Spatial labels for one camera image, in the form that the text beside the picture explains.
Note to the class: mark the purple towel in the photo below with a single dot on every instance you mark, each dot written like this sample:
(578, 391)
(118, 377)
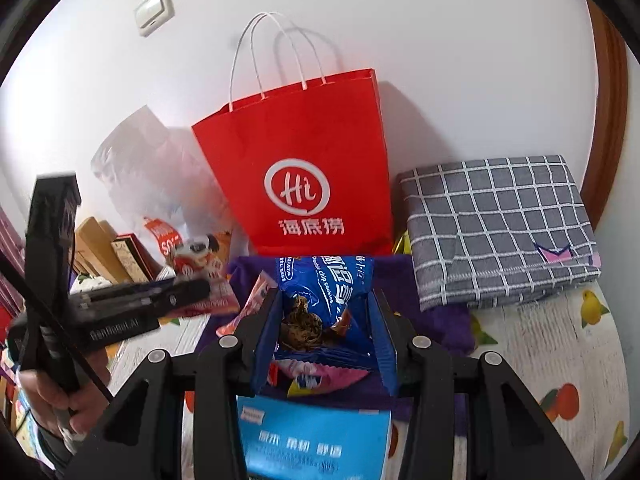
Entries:
(440, 330)

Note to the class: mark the yellow green wrapper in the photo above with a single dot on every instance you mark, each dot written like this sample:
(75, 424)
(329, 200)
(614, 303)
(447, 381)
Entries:
(401, 244)

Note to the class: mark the grey checked folded cloth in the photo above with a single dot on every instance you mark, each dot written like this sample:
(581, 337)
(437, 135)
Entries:
(500, 230)

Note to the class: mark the brown wooden door trim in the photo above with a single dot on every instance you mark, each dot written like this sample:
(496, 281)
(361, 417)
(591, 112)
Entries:
(607, 110)

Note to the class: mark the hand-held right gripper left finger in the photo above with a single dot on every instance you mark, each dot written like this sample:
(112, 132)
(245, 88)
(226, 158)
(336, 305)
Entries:
(260, 360)

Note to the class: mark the red white panda packet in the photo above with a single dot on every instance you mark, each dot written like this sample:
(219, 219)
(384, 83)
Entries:
(197, 255)

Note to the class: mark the blue tissue pack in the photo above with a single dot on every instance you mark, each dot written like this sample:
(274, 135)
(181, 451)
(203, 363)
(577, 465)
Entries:
(310, 440)

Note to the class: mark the white plastic bag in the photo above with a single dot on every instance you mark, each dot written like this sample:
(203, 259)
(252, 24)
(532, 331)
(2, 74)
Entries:
(150, 170)

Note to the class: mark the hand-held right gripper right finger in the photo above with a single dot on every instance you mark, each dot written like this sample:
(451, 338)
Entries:
(385, 360)

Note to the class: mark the white light switch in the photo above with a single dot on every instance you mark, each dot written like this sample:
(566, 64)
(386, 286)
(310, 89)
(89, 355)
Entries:
(154, 10)

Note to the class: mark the person's left hand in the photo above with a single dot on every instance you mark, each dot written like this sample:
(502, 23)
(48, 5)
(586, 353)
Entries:
(92, 412)

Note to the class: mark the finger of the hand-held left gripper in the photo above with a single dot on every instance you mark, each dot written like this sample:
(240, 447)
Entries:
(170, 295)

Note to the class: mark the long pink strip packet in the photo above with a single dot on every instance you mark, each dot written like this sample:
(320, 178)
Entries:
(252, 305)

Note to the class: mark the fruit print tablecloth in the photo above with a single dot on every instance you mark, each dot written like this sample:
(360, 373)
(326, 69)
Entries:
(540, 360)

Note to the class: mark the blue cookie packet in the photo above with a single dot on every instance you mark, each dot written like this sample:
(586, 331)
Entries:
(320, 280)

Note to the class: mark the magenta snack packet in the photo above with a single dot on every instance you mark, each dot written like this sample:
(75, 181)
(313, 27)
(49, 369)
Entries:
(325, 375)

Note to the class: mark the patterned brown box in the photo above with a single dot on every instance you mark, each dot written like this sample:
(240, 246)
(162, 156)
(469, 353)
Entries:
(132, 260)

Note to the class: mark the red paper bag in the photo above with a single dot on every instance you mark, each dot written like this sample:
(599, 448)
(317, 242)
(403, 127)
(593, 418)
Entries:
(300, 135)

